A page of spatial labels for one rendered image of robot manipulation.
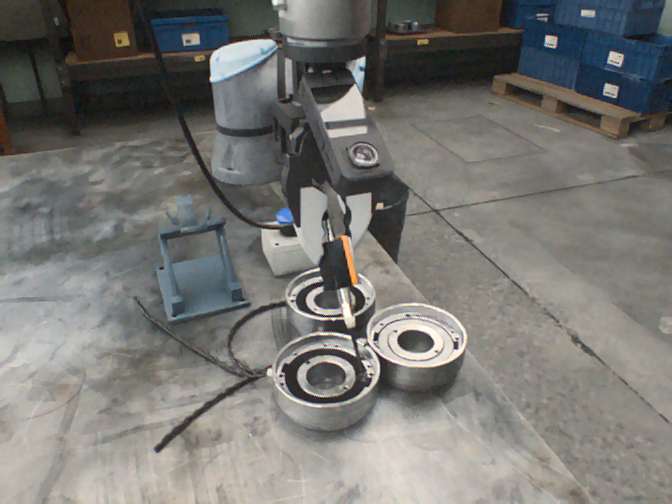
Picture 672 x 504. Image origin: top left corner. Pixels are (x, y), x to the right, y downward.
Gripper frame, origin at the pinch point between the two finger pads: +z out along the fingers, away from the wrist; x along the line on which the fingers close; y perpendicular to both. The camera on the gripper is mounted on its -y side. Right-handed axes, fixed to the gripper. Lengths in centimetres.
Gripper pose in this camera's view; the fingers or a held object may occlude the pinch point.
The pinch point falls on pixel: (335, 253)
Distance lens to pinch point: 55.3
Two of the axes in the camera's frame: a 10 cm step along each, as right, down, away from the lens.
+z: 0.0, 8.5, 5.2
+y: -3.8, -4.8, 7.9
